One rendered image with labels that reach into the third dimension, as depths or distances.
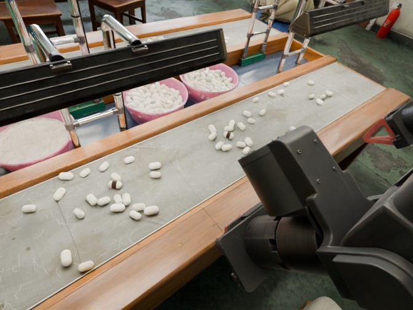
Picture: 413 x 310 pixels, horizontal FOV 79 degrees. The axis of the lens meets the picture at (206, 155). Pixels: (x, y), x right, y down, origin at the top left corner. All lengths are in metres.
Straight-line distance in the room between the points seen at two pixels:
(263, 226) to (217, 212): 0.42
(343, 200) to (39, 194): 0.73
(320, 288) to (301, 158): 1.42
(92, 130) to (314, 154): 0.90
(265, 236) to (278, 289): 1.23
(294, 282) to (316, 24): 1.20
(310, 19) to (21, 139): 0.99
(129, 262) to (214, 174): 0.35
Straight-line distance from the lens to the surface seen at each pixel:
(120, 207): 0.70
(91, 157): 0.82
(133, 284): 0.61
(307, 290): 1.56
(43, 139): 0.96
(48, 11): 2.73
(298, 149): 0.20
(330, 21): 1.07
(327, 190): 0.21
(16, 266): 0.73
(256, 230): 0.28
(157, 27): 1.60
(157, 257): 0.63
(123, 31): 0.60
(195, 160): 0.81
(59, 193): 0.76
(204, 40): 0.65
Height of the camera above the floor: 1.35
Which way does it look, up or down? 47 degrees down
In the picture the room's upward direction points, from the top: 10 degrees clockwise
